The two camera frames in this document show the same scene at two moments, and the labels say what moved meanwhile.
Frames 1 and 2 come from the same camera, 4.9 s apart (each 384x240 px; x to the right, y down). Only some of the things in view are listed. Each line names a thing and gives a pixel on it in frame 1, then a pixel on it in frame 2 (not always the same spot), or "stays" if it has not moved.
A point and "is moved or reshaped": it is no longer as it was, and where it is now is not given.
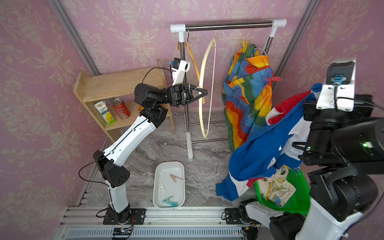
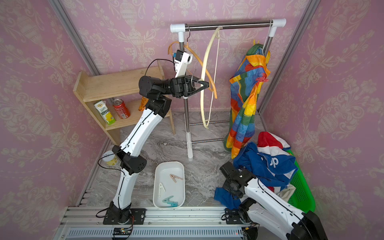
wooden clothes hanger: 194,61 is moved or reshaped
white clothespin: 161,185 stays
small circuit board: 125,231 stays
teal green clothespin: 167,200 stays
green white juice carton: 105,112 stays
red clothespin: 274,79 -> 263,78
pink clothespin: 173,177 stays
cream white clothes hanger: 213,40 is moved or reshaped
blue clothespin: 174,205 stays
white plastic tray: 169,185 stays
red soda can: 120,108 stays
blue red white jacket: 269,150 is moved or reshaped
